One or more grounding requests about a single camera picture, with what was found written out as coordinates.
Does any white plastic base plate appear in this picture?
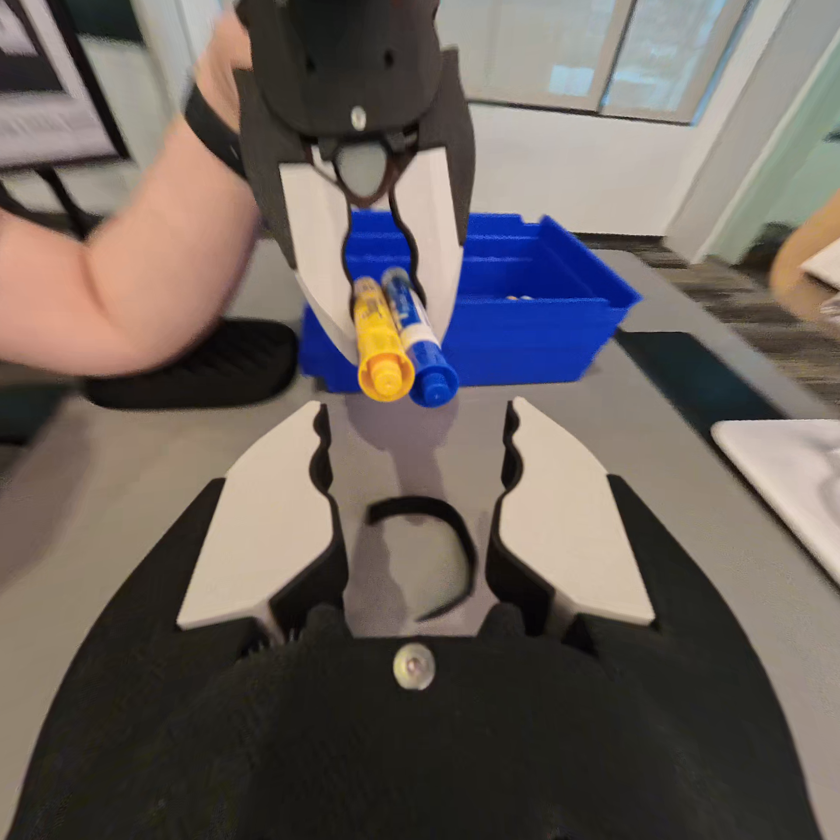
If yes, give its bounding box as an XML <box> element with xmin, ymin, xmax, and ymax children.
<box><xmin>712</xmin><ymin>419</ymin><xmax>840</xmax><ymax>586</ymax></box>

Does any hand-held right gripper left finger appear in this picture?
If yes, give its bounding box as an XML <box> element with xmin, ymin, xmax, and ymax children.
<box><xmin>176</xmin><ymin>402</ymin><xmax>349</xmax><ymax>649</ymax></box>

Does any black chair armrest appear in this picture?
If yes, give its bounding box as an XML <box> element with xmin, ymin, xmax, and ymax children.
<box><xmin>85</xmin><ymin>318</ymin><xmax>299</xmax><ymax>409</ymax></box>

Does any blue dry erase marker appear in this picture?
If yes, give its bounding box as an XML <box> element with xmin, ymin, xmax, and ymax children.
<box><xmin>381</xmin><ymin>266</ymin><xmax>460</xmax><ymax>408</ymax></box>

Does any large glass window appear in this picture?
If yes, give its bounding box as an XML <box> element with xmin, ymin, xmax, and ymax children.
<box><xmin>436</xmin><ymin>0</ymin><xmax>752</xmax><ymax>126</ymax></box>

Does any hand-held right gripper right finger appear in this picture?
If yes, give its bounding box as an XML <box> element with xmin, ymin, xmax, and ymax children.
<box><xmin>484</xmin><ymin>395</ymin><xmax>657</xmax><ymax>641</ymax></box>

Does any black wrist band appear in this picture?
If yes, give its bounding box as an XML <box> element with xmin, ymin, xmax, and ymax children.
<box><xmin>182</xmin><ymin>79</ymin><xmax>249</xmax><ymax>179</ymax></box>

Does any black hook-and-loop tie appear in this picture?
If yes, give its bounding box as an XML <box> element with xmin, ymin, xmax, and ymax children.
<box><xmin>366</xmin><ymin>497</ymin><xmax>476</xmax><ymax>622</ymax></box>

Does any yellow highlighter marker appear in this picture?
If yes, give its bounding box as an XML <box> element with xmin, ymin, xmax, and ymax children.
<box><xmin>352</xmin><ymin>276</ymin><xmax>416</xmax><ymax>401</ymax></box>

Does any person's left forearm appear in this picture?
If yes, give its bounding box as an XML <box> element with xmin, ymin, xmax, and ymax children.
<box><xmin>0</xmin><ymin>115</ymin><xmax>263</xmax><ymax>378</ymax></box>

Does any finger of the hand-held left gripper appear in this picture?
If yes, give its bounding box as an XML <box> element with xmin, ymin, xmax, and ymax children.
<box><xmin>279</xmin><ymin>163</ymin><xmax>361</xmax><ymax>367</ymax></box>
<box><xmin>388</xmin><ymin>147</ymin><xmax>466</xmax><ymax>343</ymax></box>

